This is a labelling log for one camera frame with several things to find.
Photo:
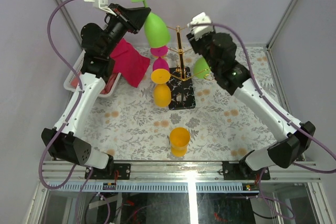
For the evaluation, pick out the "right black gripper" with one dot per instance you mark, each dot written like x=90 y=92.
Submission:
x=195 y=43

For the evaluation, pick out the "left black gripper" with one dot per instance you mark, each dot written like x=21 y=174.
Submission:
x=133 y=17

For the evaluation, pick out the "green wine glass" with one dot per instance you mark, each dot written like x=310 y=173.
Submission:
x=155 y=29
x=201 y=69

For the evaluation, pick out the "magenta plastic wine glass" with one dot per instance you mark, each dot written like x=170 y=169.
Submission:
x=159 y=54

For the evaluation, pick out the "orange wine glass front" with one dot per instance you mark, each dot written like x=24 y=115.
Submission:
x=179 y=140

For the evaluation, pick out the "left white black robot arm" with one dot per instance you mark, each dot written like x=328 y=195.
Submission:
x=64 y=140

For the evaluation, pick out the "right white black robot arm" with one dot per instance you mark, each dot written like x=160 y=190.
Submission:
x=291 y=135

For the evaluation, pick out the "gold wine glass rack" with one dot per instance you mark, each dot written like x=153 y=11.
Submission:
x=180 y=82

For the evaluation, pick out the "magenta cloth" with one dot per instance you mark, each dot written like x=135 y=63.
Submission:
x=129 y=62

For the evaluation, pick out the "pink cloth in basket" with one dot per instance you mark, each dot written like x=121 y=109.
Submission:
x=109 y=84

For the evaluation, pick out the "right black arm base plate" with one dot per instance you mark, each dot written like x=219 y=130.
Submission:
x=239 y=171

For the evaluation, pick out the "aluminium mounting rail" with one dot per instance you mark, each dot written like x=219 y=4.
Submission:
x=172 y=171

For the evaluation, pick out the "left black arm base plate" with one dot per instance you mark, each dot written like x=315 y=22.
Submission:
x=118 y=170

